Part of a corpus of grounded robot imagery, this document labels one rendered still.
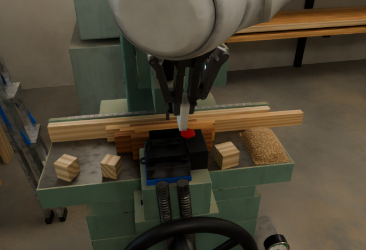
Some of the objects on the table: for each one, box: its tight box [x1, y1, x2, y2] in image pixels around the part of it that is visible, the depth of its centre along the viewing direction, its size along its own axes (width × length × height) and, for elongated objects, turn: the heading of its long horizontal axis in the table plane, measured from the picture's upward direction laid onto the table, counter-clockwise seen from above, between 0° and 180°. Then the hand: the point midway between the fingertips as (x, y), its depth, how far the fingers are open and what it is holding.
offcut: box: [214, 141, 240, 170], centre depth 77 cm, size 4×4×4 cm
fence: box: [48, 102, 268, 123], centre depth 90 cm, size 60×2×6 cm, turn 99°
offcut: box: [100, 154, 123, 179], centre depth 74 cm, size 3×4×4 cm
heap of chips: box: [238, 127, 291, 165], centre depth 83 cm, size 9×14×4 cm, turn 9°
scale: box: [68, 102, 251, 119], centre depth 88 cm, size 50×1×1 cm, turn 99°
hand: (183, 112), depth 59 cm, fingers closed
